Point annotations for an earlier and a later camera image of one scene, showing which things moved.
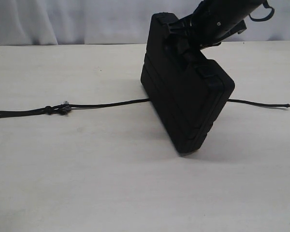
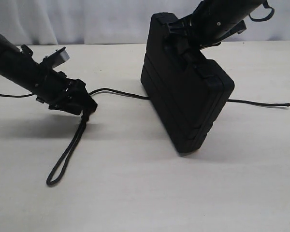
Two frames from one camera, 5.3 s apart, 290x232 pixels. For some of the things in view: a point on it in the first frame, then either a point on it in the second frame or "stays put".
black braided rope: x=65 y=108 -> x=62 y=159
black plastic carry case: x=189 y=96 stays put
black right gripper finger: x=172 y=42 stays put
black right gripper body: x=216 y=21 stays put
